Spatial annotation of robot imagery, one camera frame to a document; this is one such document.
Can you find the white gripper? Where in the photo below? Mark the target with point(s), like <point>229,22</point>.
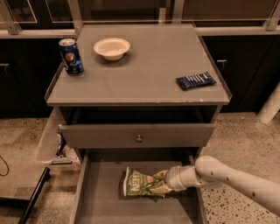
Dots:
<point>172,178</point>

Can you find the green jalapeno chip bag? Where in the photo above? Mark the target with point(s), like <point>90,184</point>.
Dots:
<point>139,184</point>

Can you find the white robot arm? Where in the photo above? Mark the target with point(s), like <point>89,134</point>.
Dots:
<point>244,154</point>

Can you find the round metal drawer knob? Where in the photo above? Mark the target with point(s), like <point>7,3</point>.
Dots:
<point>139,139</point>

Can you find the grey top drawer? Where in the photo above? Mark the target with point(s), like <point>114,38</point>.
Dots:
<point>89,136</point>

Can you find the grey open middle drawer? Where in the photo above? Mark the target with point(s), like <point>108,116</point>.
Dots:
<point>99,196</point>

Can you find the grey drawer cabinet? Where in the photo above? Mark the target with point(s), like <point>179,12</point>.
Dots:
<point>139,88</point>

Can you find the dark blue snack bar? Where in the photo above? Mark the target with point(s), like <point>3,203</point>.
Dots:
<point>195,81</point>

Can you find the snack bags in bin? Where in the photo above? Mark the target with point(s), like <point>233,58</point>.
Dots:
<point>63,150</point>

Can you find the clear plastic bin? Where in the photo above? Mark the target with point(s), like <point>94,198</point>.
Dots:
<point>47,146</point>

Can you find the black metal bar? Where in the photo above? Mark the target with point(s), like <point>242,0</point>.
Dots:
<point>35,194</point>

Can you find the blue Pepsi can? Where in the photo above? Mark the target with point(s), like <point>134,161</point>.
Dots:
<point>70,55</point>

